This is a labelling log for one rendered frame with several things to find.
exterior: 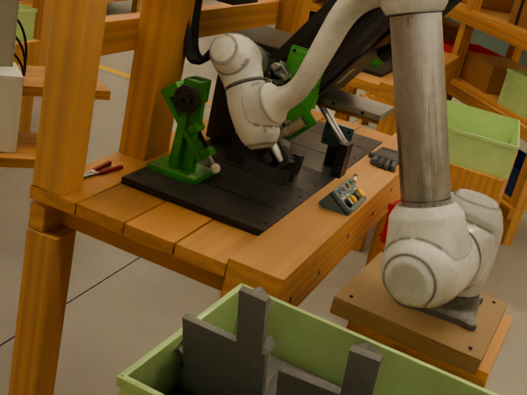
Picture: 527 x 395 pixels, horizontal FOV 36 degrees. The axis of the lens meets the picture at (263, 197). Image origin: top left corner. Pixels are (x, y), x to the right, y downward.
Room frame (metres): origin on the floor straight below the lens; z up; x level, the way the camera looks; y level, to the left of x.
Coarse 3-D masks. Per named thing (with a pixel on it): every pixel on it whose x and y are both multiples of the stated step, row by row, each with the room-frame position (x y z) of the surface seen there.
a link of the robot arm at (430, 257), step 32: (384, 0) 1.57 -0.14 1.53; (416, 0) 1.53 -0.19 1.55; (448, 0) 1.58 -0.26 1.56; (416, 32) 1.54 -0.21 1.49; (416, 64) 1.53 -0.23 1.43; (416, 96) 1.52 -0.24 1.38; (416, 128) 1.51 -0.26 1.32; (416, 160) 1.50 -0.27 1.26; (448, 160) 1.52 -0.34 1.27; (416, 192) 1.49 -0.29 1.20; (448, 192) 1.50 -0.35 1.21; (416, 224) 1.45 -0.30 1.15; (448, 224) 1.45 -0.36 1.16; (384, 256) 1.45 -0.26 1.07; (416, 256) 1.40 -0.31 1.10; (448, 256) 1.42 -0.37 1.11; (480, 256) 1.55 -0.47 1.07; (416, 288) 1.39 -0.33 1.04; (448, 288) 1.40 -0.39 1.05
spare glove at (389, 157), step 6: (378, 150) 2.64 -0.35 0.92; (384, 150) 2.66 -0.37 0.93; (390, 150) 2.68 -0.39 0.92; (396, 150) 2.69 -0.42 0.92; (372, 156) 2.60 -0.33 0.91; (378, 156) 2.59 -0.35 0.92; (384, 156) 2.60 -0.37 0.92; (390, 156) 2.61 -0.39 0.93; (396, 156) 2.62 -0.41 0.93; (372, 162) 2.54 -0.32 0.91; (378, 162) 2.52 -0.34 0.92; (384, 162) 2.55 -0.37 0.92; (390, 162) 2.56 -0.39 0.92; (396, 162) 2.57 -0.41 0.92; (384, 168) 2.51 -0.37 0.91; (390, 168) 2.52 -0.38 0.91
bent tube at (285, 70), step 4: (280, 60) 2.27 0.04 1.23; (284, 64) 2.27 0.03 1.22; (280, 68) 2.27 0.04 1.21; (284, 68) 2.26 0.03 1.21; (288, 68) 2.29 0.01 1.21; (276, 72) 2.27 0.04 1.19; (280, 72) 2.26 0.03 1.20; (284, 72) 2.26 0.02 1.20; (288, 72) 2.26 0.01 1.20; (288, 76) 2.25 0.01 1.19; (292, 76) 2.28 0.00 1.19; (276, 144) 2.20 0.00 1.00; (272, 148) 2.19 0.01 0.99; (276, 148) 2.19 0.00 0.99; (280, 148) 2.20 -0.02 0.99; (272, 152) 2.19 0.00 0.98; (276, 152) 2.19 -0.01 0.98; (280, 152) 2.19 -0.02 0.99; (276, 156) 2.18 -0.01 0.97; (280, 156) 2.18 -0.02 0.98; (276, 160) 2.18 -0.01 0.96; (280, 160) 2.18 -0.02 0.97; (284, 160) 2.20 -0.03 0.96
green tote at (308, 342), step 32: (224, 320) 1.34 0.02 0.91; (288, 320) 1.35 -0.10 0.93; (320, 320) 1.33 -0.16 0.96; (160, 352) 1.11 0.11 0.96; (288, 352) 1.35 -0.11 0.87; (320, 352) 1.32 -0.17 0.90; (384, 352) 1.28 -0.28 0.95; (128, 384) 1.01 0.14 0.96; (160, 384) 1.13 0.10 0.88; (384, 384) 1.28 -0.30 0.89; (416, 384) 1.26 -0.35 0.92; (448, 384) 1.24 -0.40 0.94
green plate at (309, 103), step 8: (296, 48) 2.31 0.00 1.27; (304, 48) 2.31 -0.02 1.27; (288, 56) 2.31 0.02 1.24; (296, 56) 2.30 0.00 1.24; (304, 56) 2.30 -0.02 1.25; (288, 64) 2.30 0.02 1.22; (296, 64) 2.30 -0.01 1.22; (288, 80) 2.29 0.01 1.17; (320, 80) 2.27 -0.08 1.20; (312, 96) 2.25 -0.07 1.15; (304, 104) 2.25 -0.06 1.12; (312, 104) 2.25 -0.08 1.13; (288, 112) 2.26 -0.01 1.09; (296, 112) 2.25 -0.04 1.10
